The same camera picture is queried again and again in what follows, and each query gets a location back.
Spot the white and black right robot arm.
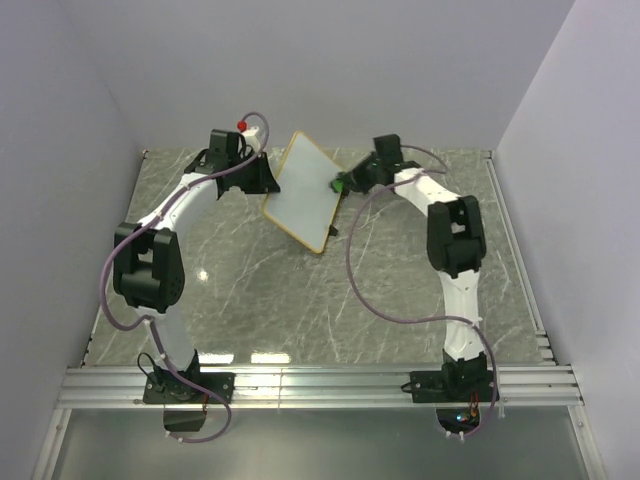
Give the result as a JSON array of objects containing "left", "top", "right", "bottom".
[{"left": 329, "top": 134, "right": 491, "bottom": 400}]

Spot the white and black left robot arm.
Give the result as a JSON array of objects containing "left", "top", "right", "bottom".
[{"left": 107, "top": 121, "right": 280, "bottom": 402}]

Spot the aluminium mounting rail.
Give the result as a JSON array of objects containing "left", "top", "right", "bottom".
[{"left": 56, "top": 365, "right": 584, "bottom": 410}]

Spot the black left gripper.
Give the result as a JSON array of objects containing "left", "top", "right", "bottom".
[{"left": 231, "top": 153, "right": 282, "bottom": 196}]

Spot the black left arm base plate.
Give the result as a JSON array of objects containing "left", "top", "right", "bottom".
[{"left": 142, "top": 370, "right": 236, "bottom": 405}]

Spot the aluminium side rail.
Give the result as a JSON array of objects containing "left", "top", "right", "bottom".
[{"left": 483, "top": 150, "right": 558, "bottom": 366}]

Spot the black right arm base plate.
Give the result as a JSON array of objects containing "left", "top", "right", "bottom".
[{"left": 400, "top": 371, "right": 494, "bottom": 403}]

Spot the white board with yellow frame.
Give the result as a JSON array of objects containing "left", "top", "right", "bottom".
[{"left": 262, "top": 131, "right": 342, "bottom": 254}]

